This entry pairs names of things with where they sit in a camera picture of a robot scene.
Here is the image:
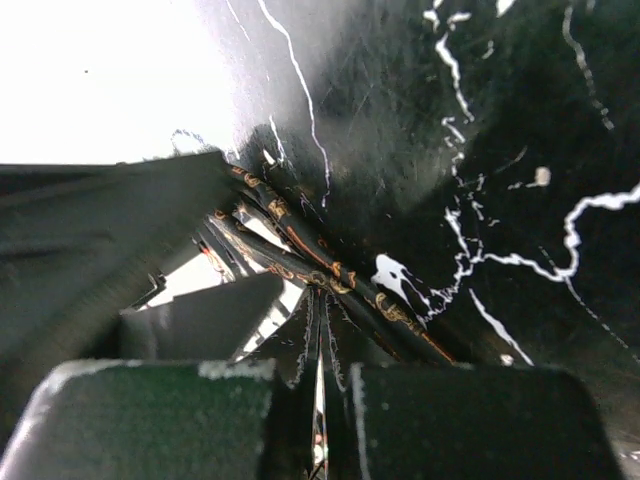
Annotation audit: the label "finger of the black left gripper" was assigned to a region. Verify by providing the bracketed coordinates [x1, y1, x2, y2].
[119, 272, 284, 360]
[1, 149, 233, 364]

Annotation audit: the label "black key pattern tie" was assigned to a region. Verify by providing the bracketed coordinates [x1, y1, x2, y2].
[210, 164, 456, 365]

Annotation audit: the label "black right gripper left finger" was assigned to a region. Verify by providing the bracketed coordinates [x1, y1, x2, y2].
[1, 360, 314, 479]

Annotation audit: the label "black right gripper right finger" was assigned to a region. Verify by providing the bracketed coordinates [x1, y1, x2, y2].
[319, 294, 626, 480]

